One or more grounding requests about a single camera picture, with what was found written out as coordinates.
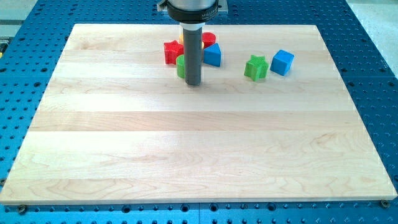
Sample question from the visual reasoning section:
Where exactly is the blue triangular prism block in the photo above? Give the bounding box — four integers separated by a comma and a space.
203, 43, 221, 67

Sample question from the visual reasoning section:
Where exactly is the red star block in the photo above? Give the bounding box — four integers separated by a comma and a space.
164, 40, 184, 65

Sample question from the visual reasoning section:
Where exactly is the yellow block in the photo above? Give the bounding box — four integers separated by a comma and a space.
178, 34, 205, 50

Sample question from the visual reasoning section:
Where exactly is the blue cube block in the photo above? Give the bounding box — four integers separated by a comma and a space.
270, 50, 295, 76

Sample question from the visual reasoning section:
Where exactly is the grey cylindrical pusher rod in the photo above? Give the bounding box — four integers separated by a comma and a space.
180, 22, 205, 86

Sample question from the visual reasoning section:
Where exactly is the silver black robot arm flange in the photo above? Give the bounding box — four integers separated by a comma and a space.
156, 0, 228, 24

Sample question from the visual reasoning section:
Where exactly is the green cylinder block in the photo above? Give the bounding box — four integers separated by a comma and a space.
176, 54, 185, 78

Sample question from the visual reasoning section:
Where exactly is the blue perforated table plate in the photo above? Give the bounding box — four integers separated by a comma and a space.
1, 0, 397, 223

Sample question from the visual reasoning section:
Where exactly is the light wooden board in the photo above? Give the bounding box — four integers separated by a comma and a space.
1, 24, 397, 205

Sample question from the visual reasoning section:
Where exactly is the red cylinder block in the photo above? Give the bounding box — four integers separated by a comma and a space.
202, 32, 216, 48

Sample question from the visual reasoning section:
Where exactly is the green star block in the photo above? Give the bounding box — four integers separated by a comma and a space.
244, 55, 269, 82

